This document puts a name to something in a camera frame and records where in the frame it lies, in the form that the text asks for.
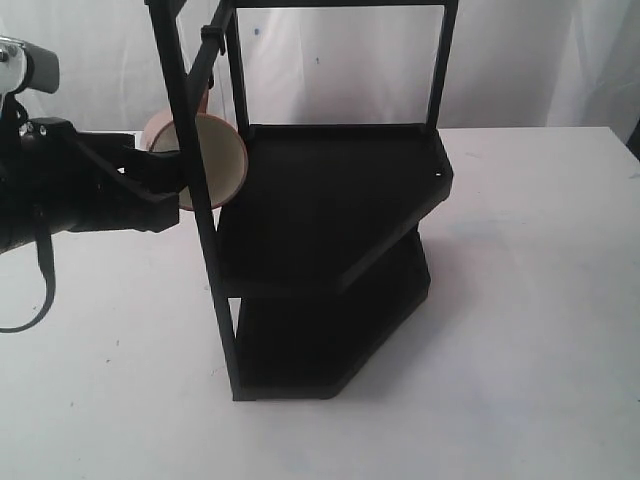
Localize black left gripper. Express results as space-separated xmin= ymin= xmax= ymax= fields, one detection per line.
xmin=1 ymin=118 xmax=183 ymax=253

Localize pink ceramic mug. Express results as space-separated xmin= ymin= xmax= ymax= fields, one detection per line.
xmin=141 ymin=89 xmax=249 ymax=210

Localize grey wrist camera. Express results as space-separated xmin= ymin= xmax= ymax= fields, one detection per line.
xmin=1 ymin=36 xmax=60 ymax=95

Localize black cable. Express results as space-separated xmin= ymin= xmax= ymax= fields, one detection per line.
xmin=0 ymin=203 xmax=59 ymax=334

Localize black two-tier shelf rack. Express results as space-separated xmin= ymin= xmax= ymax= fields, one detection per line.
xmin=147 ymin=1 xmax=458 ymax=401

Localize white backdrop curtain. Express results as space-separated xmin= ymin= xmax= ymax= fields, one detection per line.
xmin=1 ymin=1 xmax=639 ymax=141

